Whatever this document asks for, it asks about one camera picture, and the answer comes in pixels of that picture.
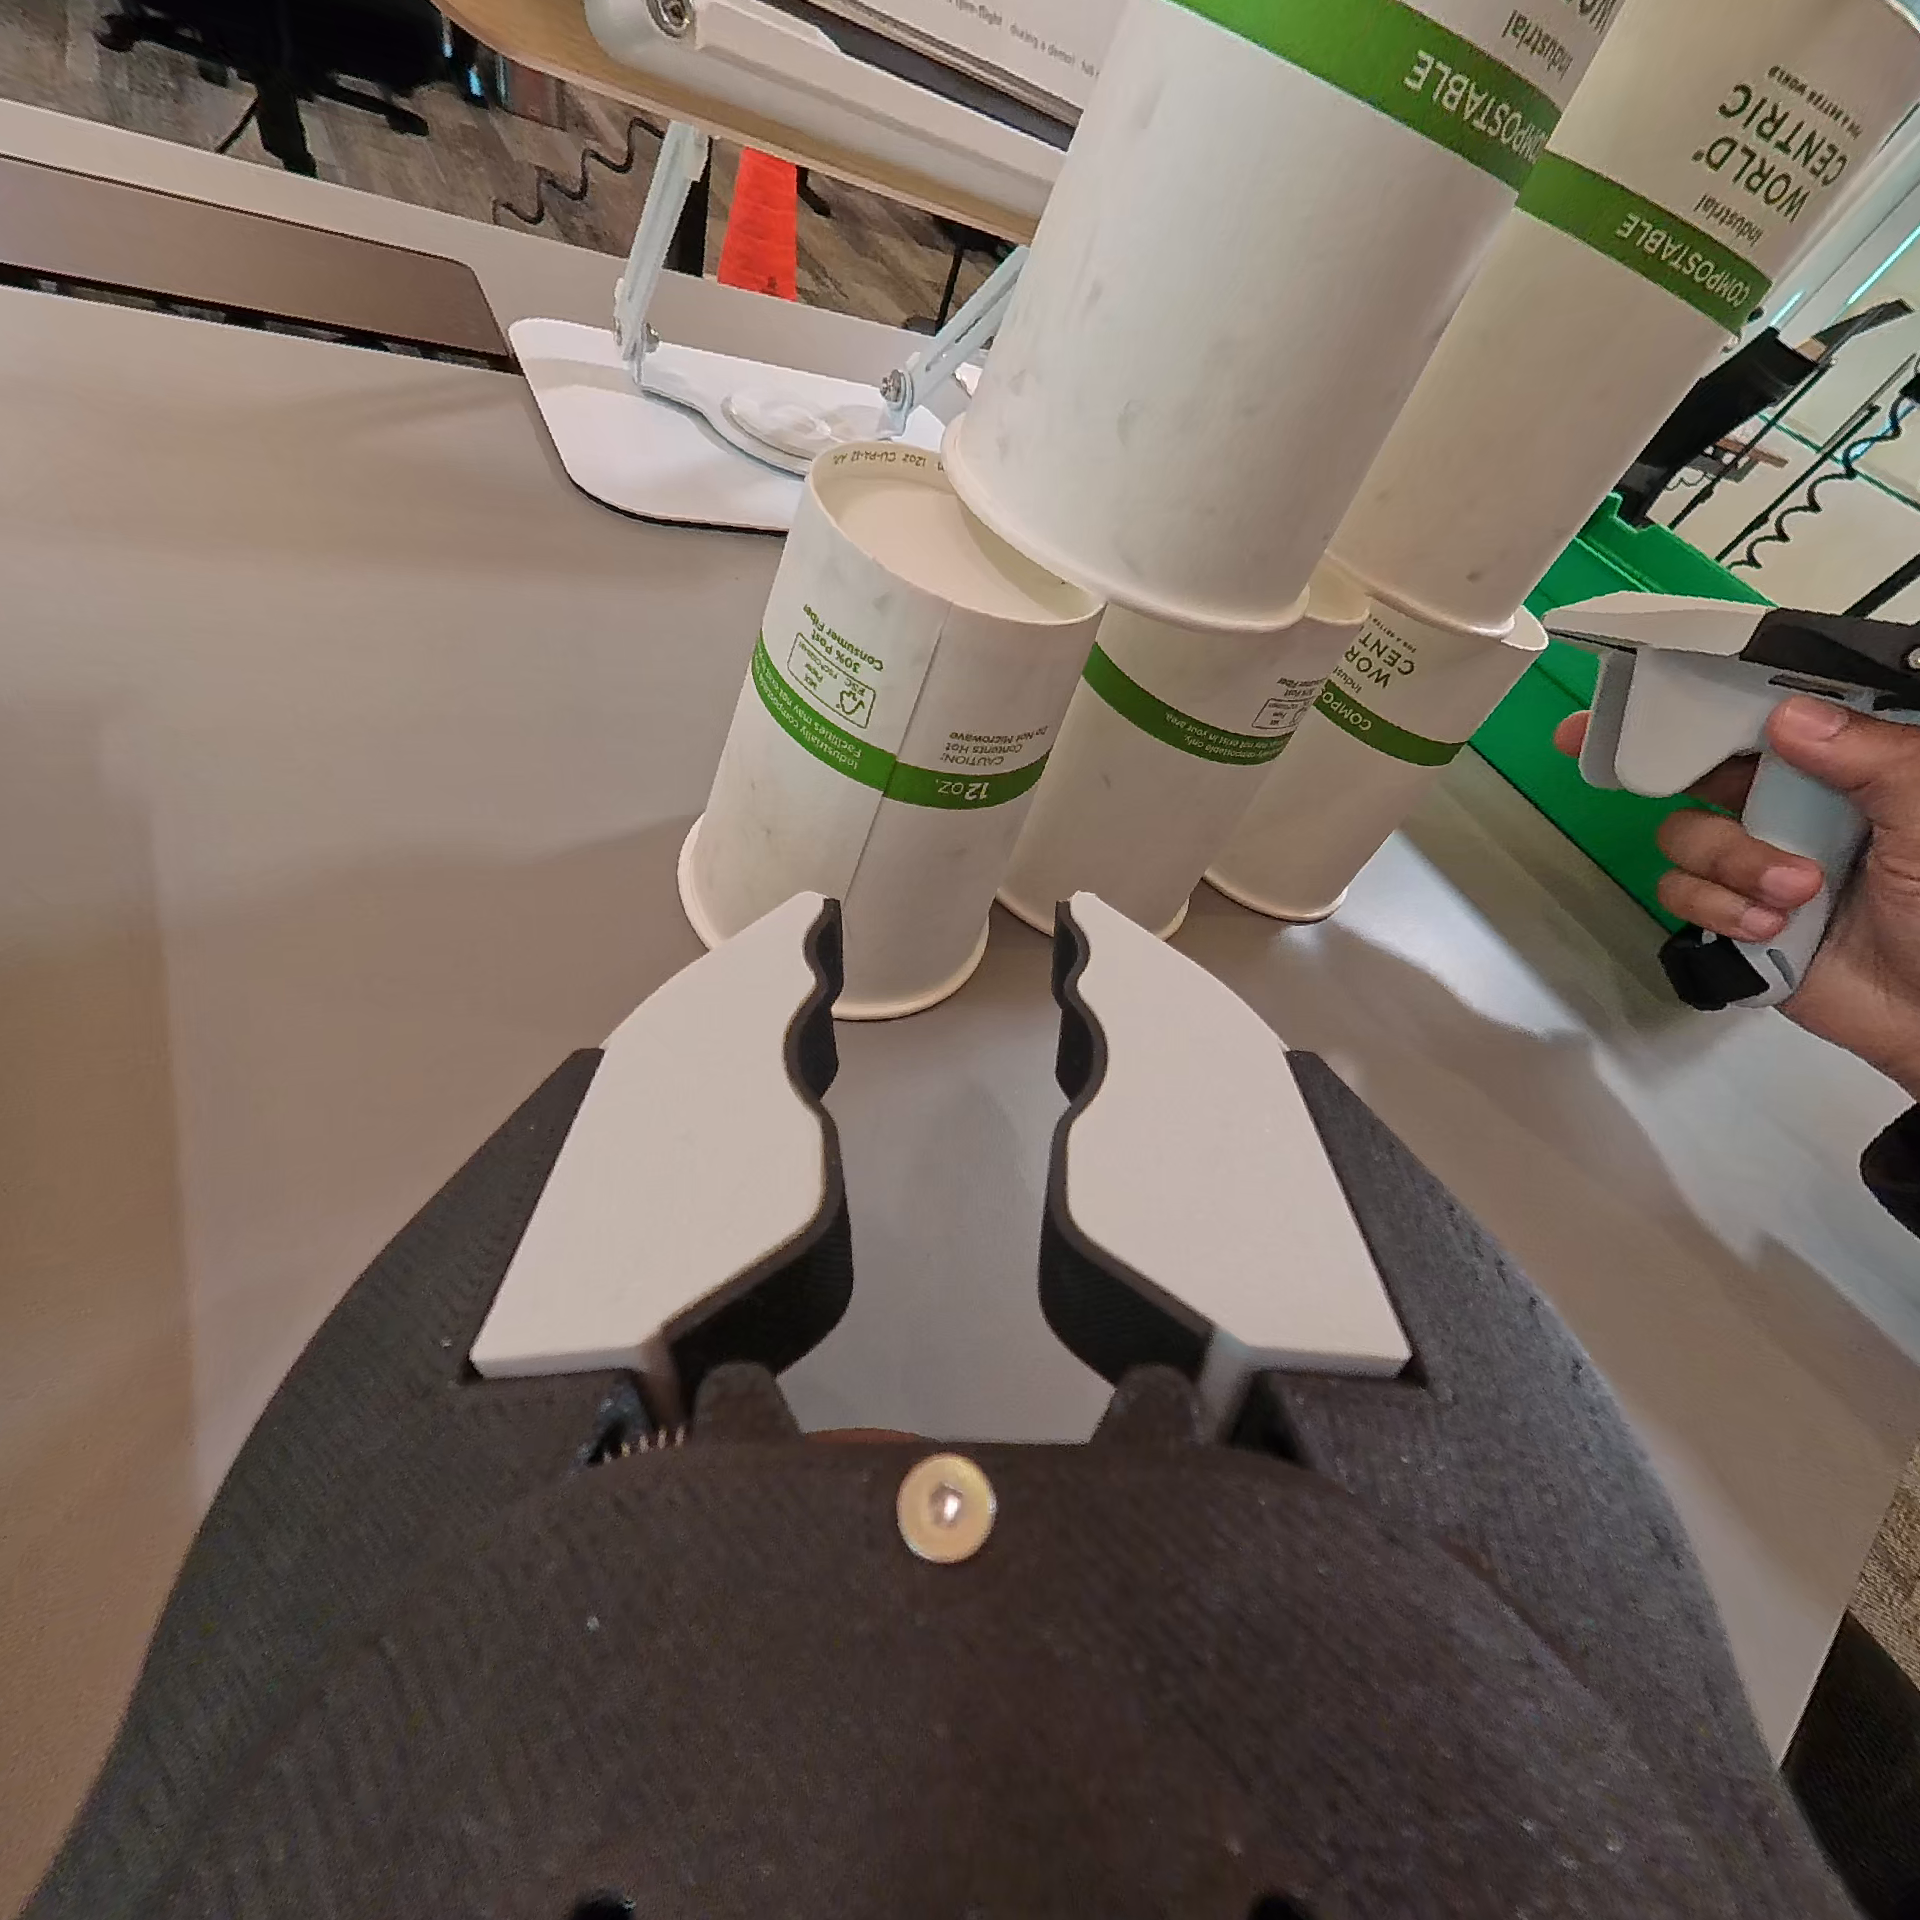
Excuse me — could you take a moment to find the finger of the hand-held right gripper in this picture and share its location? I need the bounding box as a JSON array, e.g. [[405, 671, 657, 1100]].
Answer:
[[1543, 589, 1785, 663]]

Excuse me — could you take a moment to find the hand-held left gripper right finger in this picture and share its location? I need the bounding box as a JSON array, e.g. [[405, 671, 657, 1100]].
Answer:
[[1040, 892, 1417, 1438]]

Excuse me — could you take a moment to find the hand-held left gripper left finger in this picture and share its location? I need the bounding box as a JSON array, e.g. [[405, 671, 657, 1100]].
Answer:
[[466, 892, 855, 1428]]

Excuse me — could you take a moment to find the green plastic bin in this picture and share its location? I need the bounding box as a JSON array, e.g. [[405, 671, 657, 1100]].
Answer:
[[1466, 493, 1802, 936]]

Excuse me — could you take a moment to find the white paper cup green band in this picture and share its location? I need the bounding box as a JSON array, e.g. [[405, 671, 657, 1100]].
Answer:
[[938, 0, 1593, 630], [997, 589, 1371, 941], [1330, 0, 1894, 630], [1199, 598, 1551, 924], [678, 441, 1108, 1022]]

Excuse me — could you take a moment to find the person's right forearm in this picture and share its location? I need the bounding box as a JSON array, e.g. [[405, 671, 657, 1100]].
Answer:
[[1860, 1100, 1920, 1248]]

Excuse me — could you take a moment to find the grey desk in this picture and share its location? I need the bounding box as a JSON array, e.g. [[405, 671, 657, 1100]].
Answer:
[[0, 93, 1920, 1892]]

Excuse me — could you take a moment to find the wooden document stand white base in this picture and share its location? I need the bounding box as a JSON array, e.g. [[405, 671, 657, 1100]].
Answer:
[[435, 0, 1118, 536]]

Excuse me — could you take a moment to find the printed instruction sheet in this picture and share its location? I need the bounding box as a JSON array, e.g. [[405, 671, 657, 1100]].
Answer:
[[782, 0, 1118, 140]]

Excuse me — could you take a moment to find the orange traffic cone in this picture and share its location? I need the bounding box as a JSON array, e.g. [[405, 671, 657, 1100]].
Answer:
[[718, 149, 803, 301]]

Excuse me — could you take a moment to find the dark desk cable flap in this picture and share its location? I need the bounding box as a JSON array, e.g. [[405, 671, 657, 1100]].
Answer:
[[0, 157, 514, 359]]

